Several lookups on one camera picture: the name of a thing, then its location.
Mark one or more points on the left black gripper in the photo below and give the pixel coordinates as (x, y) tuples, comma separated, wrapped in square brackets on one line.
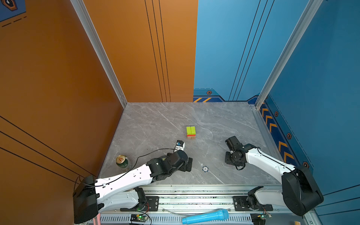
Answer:
[(185, 168)]

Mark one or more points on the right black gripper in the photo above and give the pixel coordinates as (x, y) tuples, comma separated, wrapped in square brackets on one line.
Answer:
[(227, 154)]

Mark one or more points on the green block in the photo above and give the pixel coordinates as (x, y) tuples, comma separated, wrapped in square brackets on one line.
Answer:
[(193, 130), (189, 131)]

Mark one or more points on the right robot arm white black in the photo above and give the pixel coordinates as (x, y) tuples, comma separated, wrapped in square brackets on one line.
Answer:
[(298, 192)]

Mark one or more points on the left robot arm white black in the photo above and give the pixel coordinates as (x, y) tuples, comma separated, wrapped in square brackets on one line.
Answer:
[(123, 191)]

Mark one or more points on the blue poker chip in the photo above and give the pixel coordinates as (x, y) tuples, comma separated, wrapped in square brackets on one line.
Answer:
[(205, 169)]

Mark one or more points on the green drink can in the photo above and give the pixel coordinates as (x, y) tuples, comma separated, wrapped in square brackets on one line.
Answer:
[(122, 162)]

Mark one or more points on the cyan toy microphone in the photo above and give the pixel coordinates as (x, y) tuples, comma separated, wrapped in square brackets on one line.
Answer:
[(211, 216)]

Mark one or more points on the small circuit board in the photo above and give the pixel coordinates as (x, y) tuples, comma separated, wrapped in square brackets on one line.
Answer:
[(139, 219)]

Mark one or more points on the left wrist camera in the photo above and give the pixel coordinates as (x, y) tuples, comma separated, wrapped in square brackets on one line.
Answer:
[(179, 146)]

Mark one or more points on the aluminium rail frame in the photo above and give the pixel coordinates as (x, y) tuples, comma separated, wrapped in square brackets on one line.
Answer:
[(193, 199)]

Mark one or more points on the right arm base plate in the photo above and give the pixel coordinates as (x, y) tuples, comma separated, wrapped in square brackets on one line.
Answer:
[(243, 204)]

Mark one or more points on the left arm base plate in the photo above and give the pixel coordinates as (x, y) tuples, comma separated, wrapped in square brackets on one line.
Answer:
[(150, 205)]

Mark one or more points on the right corner aluminium post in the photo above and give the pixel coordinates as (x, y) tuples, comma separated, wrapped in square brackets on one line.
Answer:
[(294, 39)]

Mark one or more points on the corner aluminium post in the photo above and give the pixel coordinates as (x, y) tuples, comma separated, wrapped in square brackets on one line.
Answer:
[(88, 25), (294, 39)]

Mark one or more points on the left corner aluminium post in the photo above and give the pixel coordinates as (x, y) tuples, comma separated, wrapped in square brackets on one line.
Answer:
[(88, 25)]

